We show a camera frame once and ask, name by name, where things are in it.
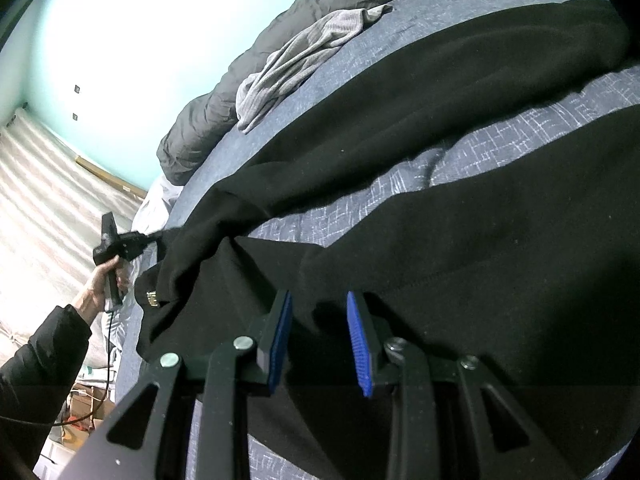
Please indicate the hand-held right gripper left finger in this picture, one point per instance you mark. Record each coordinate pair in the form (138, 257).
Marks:
(280, 345)

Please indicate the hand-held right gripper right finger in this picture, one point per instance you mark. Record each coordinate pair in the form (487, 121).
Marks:
(360, 345)

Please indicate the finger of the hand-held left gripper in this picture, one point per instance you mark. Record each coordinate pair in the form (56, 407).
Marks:
(150, 237)

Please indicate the black pants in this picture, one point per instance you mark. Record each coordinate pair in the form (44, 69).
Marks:
(450, 260)

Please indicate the person's left forearm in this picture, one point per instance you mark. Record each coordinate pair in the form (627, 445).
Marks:
(40, 370)

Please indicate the person's left hand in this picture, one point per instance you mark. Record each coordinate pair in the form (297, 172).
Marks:
(92, 297)

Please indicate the white bed sheet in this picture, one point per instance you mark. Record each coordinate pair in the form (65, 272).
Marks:
(155, 205)

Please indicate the beige curtain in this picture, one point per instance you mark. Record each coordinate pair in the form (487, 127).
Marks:
(50, 210)

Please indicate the dark grey rolled duvet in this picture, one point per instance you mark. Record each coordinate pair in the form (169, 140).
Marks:
(210, 125)

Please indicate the cardboard box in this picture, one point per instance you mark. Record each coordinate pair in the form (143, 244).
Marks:
(82, 405)

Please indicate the white cabinet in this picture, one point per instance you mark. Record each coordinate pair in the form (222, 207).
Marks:
(57, 455)

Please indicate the grey ribbed garment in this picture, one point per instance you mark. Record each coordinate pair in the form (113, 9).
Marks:
(300, 60)

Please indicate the wooden frame strip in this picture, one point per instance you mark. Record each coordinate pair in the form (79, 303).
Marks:
(110, 175)

